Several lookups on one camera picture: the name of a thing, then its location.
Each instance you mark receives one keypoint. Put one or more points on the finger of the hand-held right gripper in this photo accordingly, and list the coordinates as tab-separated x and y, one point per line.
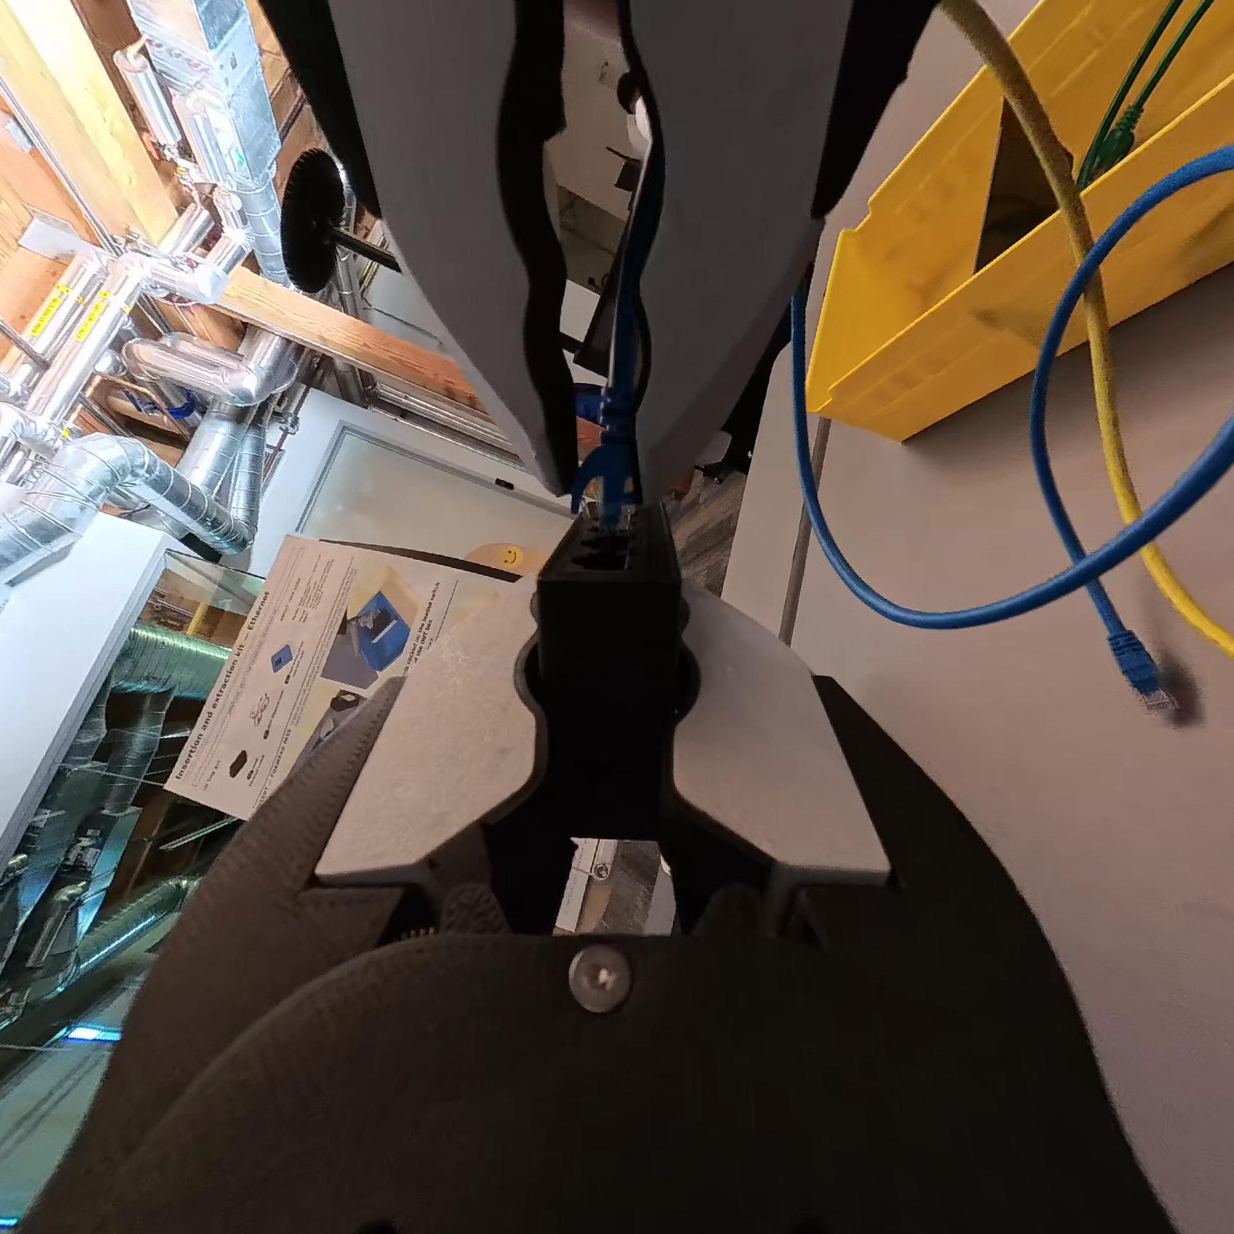
733	193
434	193

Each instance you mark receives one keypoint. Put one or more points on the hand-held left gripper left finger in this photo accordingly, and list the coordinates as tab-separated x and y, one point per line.
453	753

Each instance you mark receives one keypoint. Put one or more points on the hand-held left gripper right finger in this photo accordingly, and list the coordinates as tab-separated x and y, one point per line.
771	762

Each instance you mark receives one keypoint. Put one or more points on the black network switch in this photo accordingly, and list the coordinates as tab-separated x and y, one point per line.
607	675

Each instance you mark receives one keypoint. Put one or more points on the yellow plastic bin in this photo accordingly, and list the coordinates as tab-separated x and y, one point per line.
926	318

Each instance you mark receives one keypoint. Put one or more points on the black round pole stand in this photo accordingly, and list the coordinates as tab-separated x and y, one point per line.
313	223

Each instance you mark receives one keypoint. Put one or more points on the wooden ceiling beam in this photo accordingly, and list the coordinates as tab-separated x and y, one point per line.
366	348

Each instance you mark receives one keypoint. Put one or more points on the printed instruction poster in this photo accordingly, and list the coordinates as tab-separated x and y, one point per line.
290	675

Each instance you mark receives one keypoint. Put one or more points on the yellow smiley sticker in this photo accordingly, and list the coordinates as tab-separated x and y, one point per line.
508	558

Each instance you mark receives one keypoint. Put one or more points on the white door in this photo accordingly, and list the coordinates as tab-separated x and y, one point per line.
404	492

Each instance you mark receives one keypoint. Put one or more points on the silver air duct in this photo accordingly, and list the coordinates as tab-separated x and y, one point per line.
169	652
116	483

